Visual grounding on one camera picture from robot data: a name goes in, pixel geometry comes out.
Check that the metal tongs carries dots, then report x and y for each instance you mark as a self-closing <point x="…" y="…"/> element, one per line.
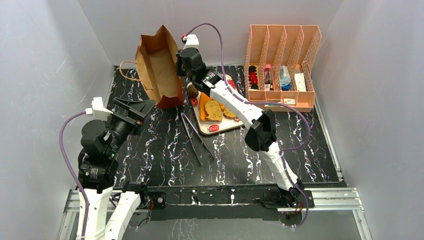
<point x="196" y="140"/>

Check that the peach desk organizer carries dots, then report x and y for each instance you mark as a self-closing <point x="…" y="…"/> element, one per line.
<point x="278" y="66"/>

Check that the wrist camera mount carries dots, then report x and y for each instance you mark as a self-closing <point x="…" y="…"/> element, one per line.
<point x="97" y="110"/>
<point x="190" y="41"/>

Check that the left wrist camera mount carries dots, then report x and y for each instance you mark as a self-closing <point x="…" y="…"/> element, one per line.
<point x="97" y="110"/>

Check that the red black bottle stack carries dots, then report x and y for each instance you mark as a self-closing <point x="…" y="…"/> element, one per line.
<point x="253" y="77"/>

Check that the green white tube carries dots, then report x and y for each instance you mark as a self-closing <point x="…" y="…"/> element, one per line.
<point x="273" y="104"/>

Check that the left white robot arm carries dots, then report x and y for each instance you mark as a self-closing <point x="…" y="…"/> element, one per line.
<point x="96" y="192"/>

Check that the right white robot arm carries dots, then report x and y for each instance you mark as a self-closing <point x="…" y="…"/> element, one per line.
<point x="261" y="124"/>

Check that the pink tube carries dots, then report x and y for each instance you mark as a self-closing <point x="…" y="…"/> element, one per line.
<point x="268" y="77"/>

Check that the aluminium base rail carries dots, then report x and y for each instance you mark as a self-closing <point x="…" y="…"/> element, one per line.
<point x="244" y="202"/>

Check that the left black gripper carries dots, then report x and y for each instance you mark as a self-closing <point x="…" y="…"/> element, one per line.
<point x="137" y="110"/>

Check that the strawberry print tray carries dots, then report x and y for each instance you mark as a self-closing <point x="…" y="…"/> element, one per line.
<point x="212" y="127"/>

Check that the tan round fake bread slice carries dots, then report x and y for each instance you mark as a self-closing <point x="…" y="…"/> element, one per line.
<point x="228" y="114"/>

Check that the small white card box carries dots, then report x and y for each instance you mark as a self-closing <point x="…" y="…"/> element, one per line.
<point x="289" y="101"/>

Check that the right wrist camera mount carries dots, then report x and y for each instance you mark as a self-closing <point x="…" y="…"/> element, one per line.
<point x="190" y="41"/>

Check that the red brown paper bag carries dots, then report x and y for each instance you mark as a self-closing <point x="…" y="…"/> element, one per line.
<point x="155" y="62"/>

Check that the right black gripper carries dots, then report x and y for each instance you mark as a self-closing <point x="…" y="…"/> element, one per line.
<point x="185" y="65"/>

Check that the brown round fake bread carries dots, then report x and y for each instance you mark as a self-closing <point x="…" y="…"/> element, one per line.
<point x="191" y="91"/>

